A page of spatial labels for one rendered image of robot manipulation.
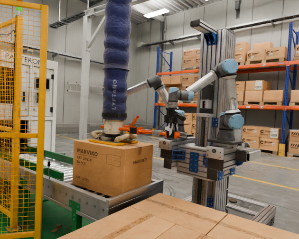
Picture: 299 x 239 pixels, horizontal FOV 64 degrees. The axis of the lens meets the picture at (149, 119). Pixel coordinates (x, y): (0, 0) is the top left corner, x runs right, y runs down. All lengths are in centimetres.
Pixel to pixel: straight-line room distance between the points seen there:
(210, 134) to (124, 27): 121
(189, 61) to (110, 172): 870
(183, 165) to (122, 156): 65
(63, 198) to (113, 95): 97
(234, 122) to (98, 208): 120
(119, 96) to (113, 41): 46
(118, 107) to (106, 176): 58
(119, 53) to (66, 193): 125
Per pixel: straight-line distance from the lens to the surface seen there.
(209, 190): 238
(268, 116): 1016
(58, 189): 227
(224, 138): 202
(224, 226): 172
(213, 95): 230
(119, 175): 191
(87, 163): 215
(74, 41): 1208
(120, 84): 207
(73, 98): 1174
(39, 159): 228
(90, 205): 195
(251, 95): 901
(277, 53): 899
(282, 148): 862
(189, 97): 182
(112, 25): 216
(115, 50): 210
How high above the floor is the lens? 126
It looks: 2 degrees down
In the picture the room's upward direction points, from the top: 3 degrees clockwise
